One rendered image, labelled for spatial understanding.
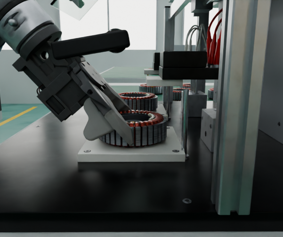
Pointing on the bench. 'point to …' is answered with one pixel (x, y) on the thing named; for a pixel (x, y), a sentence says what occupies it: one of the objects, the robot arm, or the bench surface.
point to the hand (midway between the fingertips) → (135, 127)
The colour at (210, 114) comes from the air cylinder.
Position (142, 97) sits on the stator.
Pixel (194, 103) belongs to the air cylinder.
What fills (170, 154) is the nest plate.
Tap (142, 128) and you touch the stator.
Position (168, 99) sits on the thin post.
